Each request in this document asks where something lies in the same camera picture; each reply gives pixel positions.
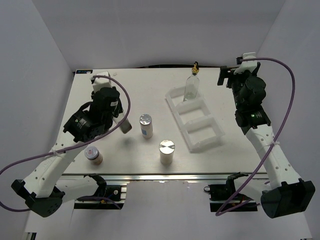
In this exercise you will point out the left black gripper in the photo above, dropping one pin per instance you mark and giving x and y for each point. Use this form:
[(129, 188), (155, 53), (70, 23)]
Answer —
[(119, 108)]

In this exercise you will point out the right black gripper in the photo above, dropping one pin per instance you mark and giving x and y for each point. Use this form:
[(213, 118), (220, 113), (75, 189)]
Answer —
[(225, 73)]

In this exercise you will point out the glass cruet dark powder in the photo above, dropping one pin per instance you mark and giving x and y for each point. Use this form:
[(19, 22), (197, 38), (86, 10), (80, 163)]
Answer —
[(125, 126)]

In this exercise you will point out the clear glass cruet bottle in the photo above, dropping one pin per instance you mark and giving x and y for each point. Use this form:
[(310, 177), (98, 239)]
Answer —
[(192, 84)]

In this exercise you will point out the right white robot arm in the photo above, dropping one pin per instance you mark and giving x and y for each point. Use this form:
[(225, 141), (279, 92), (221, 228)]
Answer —
[(286, 193)]

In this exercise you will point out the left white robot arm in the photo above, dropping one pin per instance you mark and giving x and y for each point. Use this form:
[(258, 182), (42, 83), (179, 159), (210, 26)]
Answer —
[(93, 121)]

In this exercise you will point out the silver shaker blue label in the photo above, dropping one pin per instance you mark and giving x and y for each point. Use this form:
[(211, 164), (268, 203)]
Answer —
[(146, 125)]

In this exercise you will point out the small jar labelled lid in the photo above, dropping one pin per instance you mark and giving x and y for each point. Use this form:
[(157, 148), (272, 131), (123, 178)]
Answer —
[(93, 155)]

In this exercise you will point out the white plastic organizer tray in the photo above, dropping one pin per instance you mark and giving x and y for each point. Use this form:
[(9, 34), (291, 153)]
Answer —
[(197, 124)]

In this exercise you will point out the silver lid white canister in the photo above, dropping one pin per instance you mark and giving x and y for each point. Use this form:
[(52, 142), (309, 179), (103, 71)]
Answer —
[(166, 151)]

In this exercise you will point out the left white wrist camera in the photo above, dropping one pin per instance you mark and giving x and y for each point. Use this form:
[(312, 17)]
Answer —
[(100, 82)]

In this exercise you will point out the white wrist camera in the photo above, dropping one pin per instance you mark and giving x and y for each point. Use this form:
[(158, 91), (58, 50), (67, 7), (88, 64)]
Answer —
[(247, 62), (100, 82)]

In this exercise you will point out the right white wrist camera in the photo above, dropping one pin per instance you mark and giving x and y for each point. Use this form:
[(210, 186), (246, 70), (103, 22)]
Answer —
[(247, 62)]

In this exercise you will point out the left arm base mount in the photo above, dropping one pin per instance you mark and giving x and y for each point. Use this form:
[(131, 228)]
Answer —
[(106, 197)]

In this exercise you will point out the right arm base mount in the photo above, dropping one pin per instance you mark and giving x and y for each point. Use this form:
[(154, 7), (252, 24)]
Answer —
[(219, 193)]

